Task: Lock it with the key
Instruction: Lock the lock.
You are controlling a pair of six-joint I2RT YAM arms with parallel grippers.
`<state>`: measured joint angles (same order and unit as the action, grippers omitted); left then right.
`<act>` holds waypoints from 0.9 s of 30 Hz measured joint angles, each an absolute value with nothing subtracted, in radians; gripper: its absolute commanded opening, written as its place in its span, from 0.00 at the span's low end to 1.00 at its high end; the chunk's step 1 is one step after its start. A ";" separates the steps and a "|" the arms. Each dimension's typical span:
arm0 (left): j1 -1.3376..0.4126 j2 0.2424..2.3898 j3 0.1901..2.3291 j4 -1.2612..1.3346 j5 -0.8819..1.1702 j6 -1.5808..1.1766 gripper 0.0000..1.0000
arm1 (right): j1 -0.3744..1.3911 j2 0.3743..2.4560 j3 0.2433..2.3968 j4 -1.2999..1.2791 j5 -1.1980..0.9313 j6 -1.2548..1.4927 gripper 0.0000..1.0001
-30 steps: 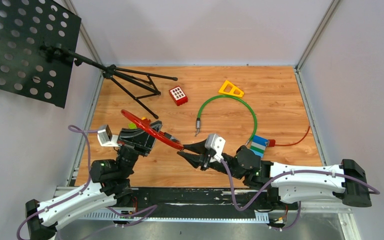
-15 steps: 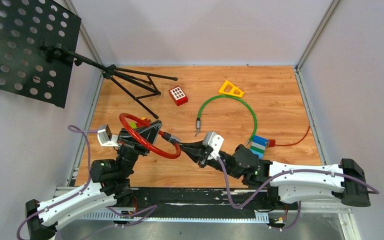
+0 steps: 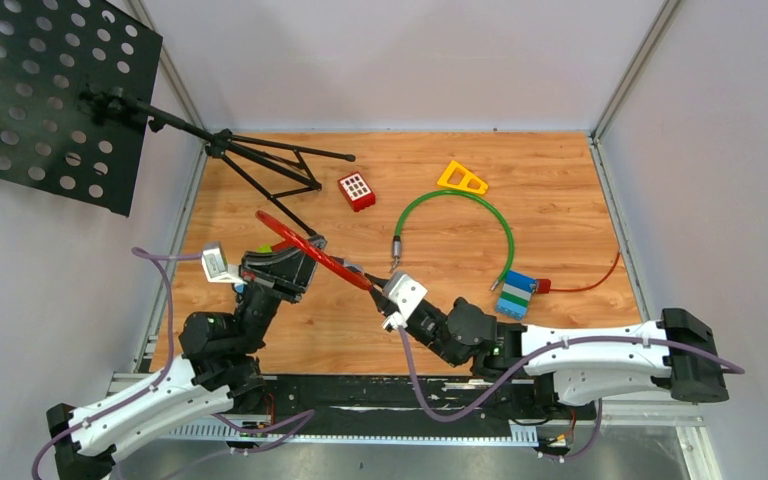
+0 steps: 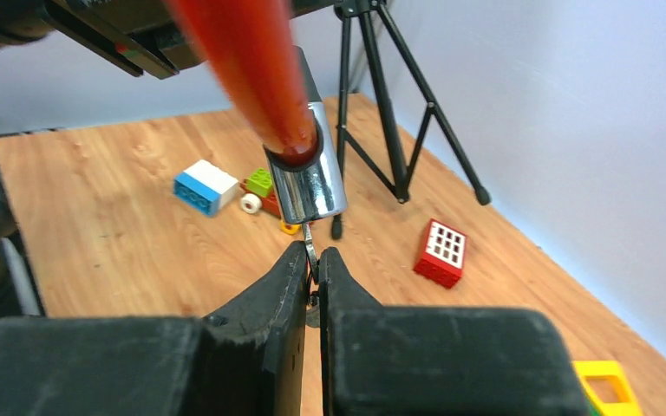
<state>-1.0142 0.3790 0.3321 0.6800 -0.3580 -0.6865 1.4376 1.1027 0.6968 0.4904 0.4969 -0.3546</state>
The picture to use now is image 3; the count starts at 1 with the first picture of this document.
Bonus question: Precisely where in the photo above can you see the red window toy brick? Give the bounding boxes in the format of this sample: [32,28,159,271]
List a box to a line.
[337,171,376,212]

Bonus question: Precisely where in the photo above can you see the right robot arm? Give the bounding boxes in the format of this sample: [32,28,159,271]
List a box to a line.
[366,272,744,418]

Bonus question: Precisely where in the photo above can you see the yellow triangular toy piece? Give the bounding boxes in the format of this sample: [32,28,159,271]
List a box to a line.
[436,160,489,196]

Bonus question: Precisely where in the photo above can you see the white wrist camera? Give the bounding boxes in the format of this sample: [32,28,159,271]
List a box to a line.
[382,271,428,331]
[201,242,244,286]

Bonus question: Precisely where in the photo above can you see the red green toy car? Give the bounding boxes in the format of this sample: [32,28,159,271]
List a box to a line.
[255,244,277,253]

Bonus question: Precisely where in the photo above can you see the green cable lock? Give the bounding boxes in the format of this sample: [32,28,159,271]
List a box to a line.
[389,189,516,291]

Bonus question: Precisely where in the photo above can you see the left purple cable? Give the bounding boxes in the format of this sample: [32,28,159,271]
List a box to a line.
[30,246,319,480]

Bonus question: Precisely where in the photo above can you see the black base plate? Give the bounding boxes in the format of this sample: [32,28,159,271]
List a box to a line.
[225,374,596,438]

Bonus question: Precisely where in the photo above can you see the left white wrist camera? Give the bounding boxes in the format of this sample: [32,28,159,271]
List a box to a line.
[201,242,244,286]

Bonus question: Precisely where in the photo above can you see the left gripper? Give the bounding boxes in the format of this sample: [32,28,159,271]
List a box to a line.
[236,236,329,354]

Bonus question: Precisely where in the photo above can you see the grey slotted cable duct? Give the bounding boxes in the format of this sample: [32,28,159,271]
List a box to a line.
[122,417,540,447]

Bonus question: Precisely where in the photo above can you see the blue green white brick stack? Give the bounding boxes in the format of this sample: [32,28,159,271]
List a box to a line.
[495,270,539,321]

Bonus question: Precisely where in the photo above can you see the red cable lock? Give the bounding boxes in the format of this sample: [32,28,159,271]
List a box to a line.
[255,210,373,291]

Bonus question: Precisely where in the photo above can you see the thin red wire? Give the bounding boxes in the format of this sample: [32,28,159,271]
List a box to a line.
[533,251,624,295]

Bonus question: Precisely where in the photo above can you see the black perforated music stand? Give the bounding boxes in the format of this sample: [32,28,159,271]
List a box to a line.
[0,1,322,217]

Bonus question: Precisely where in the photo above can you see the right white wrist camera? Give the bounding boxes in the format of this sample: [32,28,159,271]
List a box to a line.
[382,271,428,331]

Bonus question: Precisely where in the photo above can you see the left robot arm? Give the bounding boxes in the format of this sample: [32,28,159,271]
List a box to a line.
[46,243,316,479]

